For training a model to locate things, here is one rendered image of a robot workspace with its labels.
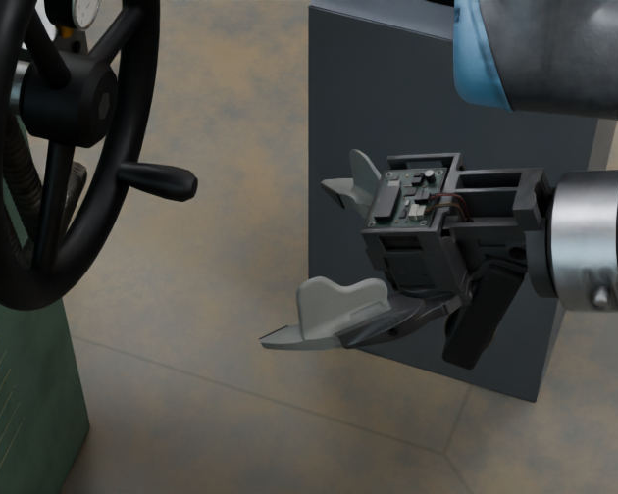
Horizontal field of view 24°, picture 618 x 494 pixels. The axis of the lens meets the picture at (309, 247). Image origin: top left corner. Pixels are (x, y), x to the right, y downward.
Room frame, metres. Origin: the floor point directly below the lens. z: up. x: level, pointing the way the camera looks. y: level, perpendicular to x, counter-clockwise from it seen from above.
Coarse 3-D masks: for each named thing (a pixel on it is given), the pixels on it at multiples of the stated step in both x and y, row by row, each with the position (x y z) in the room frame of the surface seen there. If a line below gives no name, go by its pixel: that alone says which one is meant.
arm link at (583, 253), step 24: (576, 192) 0.59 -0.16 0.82; (600, 192) 0.58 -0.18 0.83; (552, 216) 0.57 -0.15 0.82; (576, 216) 0.57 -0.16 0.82; (600, 216) 0.57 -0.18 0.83; (552, 240) 0.56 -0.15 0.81; (576, 240) 0.56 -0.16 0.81; (600, 240) 0.55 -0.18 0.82; (552, 264) 0.55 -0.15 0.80; (576, 264) 0.55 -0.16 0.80; (600, 264) 0.54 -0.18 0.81; (576, 288) 0.54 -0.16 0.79; (600, 288) 0.54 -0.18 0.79; (576, 312) 0.55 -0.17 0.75; (600, 312) 0.55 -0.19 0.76
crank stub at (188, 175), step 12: (120, 168) 0.71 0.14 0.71; (132, 168) 0.71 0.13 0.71; (144, 168) 0.71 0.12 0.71; (156, 168) 0.71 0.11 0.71; (168, 168) 0.71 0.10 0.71; (180, 168) 0.71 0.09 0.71; (120, 180) 0.71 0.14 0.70; (132, 180) 0.71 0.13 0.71; (144, 180) 0.70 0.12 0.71; (156, 180) 0.70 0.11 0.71; (168, 180) 0.70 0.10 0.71; (180, 180) 0.70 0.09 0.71; (192, 180) 0.70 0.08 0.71; (156, 192) 0.70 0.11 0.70; (168, 192) 0.69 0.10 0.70; (180, 192) 0.69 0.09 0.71; (192, 192) 0.70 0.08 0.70
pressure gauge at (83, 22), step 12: (48, 0) 0.94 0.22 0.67; (60, 0) 0.94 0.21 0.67; (72, 0) 0.94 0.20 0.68; (84, 0) 0.96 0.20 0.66; (96, 0) 0.98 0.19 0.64; (48, 12) 0.94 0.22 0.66; (60, 12) 0.94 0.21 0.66; (72, 12) 0.94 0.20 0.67; (84, 12) 0.96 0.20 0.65; (96, 12) 0.97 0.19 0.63; (60, 24) 0.94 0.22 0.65; (72, 24) 0.94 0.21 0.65; (84, 24) 0.95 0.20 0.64
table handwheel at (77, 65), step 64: (0, 0) 0.63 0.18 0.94; (128, 0) 0.80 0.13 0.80; (0, 64) 0.60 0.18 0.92; (64, 64) 0.67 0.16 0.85; (128, 64) 0.78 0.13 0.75; (0, 128) 0.58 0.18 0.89; (64, 128) 0.65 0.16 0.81; (128, 128) 0.75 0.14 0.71; (0, 192) 0.56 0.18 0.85; (64, 192) 0.64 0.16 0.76; (0, 256) 0.55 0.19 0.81; (64, 256) 0.63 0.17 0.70
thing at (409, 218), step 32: (416, 160) 0.65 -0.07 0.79; (448, 160) 0.64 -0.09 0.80; (384, 192) 0.62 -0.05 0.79; (416, 192) 0.61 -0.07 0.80; (448, 192) 0.61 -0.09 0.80; (480, 192) 0.60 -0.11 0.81; (512, 192) 0.60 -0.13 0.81; (544, 192) 0.60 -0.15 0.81; (384, 224) 0.59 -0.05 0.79; (416, 224) 0.59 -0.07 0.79; (448, 224) 0.59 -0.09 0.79; (480, 224) 0.59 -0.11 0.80; (512, 224) 0.58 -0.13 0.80; (544, 224) 0.58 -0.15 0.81; (384, 256) 0.58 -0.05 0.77; (416, 256) 0.58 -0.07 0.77; (448, 256) 0.58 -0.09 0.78; (480, 256) 0.59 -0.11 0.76; (512, 256) 0.58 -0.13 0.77; (544, 256) 0.56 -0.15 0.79; (416, 288) 0.58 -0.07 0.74; (448, 288) 0.57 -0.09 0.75; (544, 288) 0.55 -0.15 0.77
